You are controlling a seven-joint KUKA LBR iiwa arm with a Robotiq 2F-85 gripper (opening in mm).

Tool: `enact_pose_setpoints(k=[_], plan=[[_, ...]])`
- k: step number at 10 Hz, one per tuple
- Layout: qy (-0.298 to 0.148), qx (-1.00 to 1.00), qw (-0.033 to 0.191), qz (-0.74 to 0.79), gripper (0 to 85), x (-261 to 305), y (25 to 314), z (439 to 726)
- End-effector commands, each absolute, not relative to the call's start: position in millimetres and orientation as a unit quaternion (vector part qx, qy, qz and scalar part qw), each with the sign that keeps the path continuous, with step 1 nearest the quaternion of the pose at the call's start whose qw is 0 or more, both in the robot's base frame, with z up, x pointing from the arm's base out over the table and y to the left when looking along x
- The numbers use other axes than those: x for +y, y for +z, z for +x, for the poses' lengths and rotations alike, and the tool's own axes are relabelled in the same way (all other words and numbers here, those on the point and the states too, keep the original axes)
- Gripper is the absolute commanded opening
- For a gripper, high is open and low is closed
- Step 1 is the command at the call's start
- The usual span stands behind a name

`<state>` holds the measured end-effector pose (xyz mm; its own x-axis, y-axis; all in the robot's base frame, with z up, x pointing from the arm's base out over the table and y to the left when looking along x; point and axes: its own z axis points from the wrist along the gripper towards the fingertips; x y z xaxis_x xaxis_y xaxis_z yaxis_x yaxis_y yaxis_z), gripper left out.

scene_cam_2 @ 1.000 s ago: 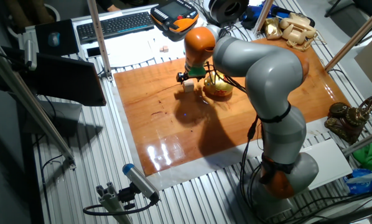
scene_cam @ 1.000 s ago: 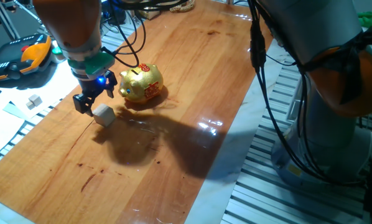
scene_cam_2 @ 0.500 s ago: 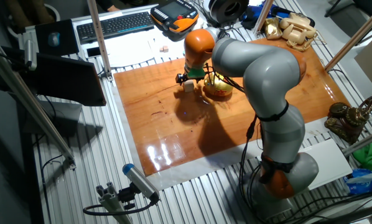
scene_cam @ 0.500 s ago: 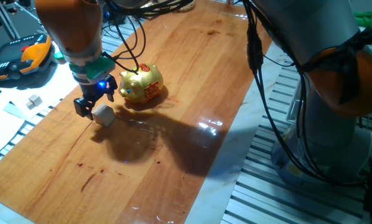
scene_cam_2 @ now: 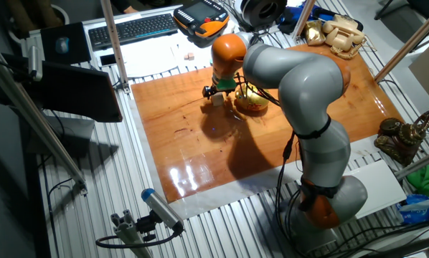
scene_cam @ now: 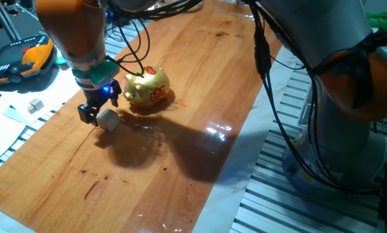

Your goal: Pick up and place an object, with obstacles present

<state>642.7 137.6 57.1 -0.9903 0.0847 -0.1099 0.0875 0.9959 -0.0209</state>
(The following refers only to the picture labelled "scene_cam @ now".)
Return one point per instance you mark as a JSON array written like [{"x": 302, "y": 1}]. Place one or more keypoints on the white paper sheets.
[{"x": 51, "y": 94}]

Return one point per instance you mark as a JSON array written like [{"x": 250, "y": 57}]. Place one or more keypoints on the glossy wooden board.
[{"x": 116, "y": 194}]

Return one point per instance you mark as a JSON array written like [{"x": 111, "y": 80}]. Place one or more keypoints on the tiny wooden block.
[{"x": 31, "y": 109}]

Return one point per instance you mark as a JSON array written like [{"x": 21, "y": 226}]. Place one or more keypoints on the pale wooden cube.
[{"x": 108, "y": 120}]

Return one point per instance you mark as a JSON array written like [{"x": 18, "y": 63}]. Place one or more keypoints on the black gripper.
[{"x": 98, "y": 95}]

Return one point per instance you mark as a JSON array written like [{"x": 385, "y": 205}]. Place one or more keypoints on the gold piggy bank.
[{"x": 148, "y": 89}]

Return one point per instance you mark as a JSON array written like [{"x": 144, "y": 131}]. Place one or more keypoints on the small grey block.
[{"x": 37, "y": 103}]

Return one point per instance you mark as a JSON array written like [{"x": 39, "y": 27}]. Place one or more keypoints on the black orange teach pendant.
[{"x": 6, "y": 61}]

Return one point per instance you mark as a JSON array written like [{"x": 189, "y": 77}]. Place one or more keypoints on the grey metal strut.
[{"x": 4, "y": 19}]

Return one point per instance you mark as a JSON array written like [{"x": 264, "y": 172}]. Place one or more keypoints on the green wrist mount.
[{"x": 99, "y": 74}]

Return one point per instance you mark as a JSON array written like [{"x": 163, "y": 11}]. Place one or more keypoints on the green cloth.
[{"x": 386, "y": 21}]

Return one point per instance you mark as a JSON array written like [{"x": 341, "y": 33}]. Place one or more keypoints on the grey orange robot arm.
[{"x": 326, "y": 29}]

